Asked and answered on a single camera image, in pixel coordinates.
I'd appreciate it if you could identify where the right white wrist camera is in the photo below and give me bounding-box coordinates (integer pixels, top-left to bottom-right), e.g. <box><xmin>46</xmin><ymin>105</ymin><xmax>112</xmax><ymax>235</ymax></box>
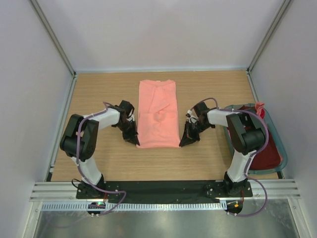
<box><xmin>186</xmin><ymin>110</ymin><xmax>192</xmax><ymax>118</ymax></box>

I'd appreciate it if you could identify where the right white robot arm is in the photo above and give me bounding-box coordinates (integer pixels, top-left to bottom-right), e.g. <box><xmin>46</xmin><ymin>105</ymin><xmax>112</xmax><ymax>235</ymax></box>
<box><xmin>179</xmin><ymin>101</ymin><xmax>269</xmax><ymax>196</ymax></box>

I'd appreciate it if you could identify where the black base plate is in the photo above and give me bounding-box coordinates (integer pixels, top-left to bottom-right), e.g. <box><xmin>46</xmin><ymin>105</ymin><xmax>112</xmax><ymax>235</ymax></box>
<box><xmin>76</xmin><ymin>180</ymin><xmax>253</xmax><ymax>203</ymax></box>

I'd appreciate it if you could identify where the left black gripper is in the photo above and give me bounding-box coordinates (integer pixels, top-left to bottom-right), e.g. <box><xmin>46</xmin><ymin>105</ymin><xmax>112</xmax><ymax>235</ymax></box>
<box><xmin>116</xmin><ymin>120</ymin><xmax>140</xmax><ymax>146</ymax></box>

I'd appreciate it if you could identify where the teal plastic basket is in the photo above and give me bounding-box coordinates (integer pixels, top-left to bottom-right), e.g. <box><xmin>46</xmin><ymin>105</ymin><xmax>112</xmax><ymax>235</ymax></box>
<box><xmin>220</xmin><ymin>103</ymin><xmax>289</xmax><ymax>174</ymax></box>

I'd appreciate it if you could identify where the white slotted cable duct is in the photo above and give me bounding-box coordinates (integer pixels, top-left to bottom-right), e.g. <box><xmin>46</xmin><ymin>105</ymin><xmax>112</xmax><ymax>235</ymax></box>
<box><xmin>41</xmin><ymin>201</ymin><xmax>227</xmax><ymax>212</ymax></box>

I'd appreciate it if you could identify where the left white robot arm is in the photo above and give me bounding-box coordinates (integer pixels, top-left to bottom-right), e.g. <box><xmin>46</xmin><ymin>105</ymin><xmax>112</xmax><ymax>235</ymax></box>
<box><xmin>59</xmin><ymin>100</ymin><xmax>140</xmax><ymax>199</ymax></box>

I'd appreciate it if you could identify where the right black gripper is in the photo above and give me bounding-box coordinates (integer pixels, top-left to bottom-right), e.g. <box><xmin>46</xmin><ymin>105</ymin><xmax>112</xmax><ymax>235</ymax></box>
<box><xmin>180</xmin><ymin>120</ymin><xmax>212</xmax><ymax>147</ymax></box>

